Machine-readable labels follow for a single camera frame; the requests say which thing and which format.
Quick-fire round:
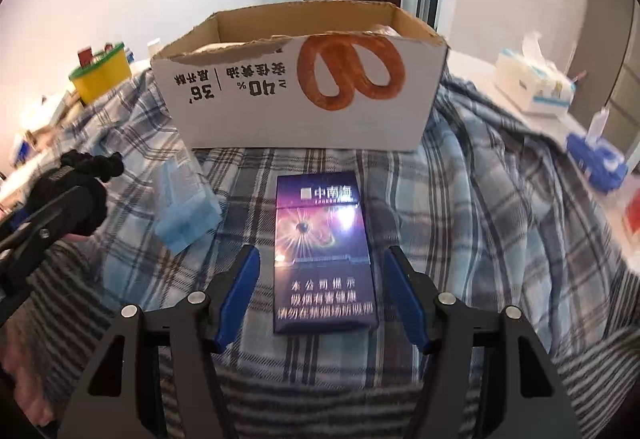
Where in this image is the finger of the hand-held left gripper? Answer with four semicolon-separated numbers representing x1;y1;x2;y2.
0;186;89;266
0;206;32;234

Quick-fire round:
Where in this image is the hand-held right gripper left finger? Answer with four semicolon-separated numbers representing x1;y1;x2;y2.
59;245;261;439

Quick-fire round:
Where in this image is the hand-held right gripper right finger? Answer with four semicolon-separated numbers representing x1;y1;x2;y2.
382;245;583;439

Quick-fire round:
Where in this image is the black fabric item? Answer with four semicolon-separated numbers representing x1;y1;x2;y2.
30;149;126;245

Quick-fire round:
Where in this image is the purple cigarette pack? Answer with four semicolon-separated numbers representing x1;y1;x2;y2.
273;171;380;335

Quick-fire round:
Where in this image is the pretzel print cardboard box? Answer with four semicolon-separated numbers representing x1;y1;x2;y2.
149;1;450;152

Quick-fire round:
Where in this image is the person's left hand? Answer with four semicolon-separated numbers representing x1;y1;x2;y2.
0;344;67;428

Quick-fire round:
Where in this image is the blue face mask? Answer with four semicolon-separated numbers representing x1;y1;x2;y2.
152;158;227;253

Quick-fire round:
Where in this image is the blue plaid cloth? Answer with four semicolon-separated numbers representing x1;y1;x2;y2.
15;64;640;385

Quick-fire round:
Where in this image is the grey striped towel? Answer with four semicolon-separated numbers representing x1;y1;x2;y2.
0;239;640;439

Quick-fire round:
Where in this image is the yellow container green rim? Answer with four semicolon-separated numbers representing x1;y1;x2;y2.
68;42;132;106

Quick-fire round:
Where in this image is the blue plastic box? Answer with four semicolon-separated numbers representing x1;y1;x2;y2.
566;108;630;192

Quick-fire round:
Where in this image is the white tissue pack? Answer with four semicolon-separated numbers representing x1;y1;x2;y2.
492;31;579;118

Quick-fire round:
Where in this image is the beige refrigerator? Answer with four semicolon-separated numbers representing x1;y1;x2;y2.
607;34;640;134

